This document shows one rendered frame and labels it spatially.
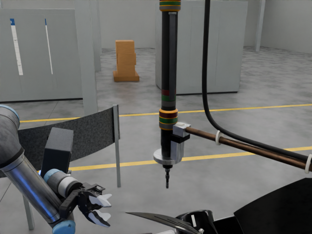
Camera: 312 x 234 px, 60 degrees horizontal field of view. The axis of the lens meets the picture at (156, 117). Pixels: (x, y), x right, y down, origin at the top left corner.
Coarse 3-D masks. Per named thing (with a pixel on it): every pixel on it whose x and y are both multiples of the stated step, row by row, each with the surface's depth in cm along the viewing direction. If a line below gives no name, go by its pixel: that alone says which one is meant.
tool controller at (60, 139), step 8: (56, 128) 140; (48, 136) 138; (56, 136) 131; (64, 136) 133; (72, 136) 137; (48, 144) 121; (56, 144) 123; (64, 144) 125; (48, 152) 118; (56, 152) 119; (64, 152) 120; (48, 160) 119; (56, 160) 120; (64, 160) 121; (48, 168) 120; (56, 168) 121; (64, 168) 122
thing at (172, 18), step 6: (174, 12) 54; (174, 18) 54; (174, 24) 54; (174, 30) 55; (174, 36) 55; (174, 42) 55; (174, 48) 56; (174, 54) 56; (174, 60) 56; (174, 66) 57; (174, 72) 57; (174, 78) 58; (174, 84) 58; (174, 90) 58; (174, 96) 59
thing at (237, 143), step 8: (192, 128) 59; (200, 136) 58; (208, 136) 56; (232, 144) 52; (240, 144) 51; (248, 144) 51; (256, 152) 50; (264, 152) 49; (272, 152) 48; (280, 160) 47; (288, 160) 46; (296, 160) 45; (304, 168) 44
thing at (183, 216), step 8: (176, 216) 78; (184, 216) 76; (200, 216) 75; (208, 216) 76; (192, 224) 74; (200, 224) 74; (208, 224) 75; (176, 232) 77; (184, 232) 74; (208, 232) 73; (216, 232) 75
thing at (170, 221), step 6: (144, 216) 50; (150, 216) 52; (156, 216) 54; (162, 216) 58; (168, 216) 62; (162, 222) 48; (168, 222) 50; (174, 222) 54; (180, 222) 57; (186, 222) 66; (180, 228) 47; (186, 228) 51; (192, 228) 59
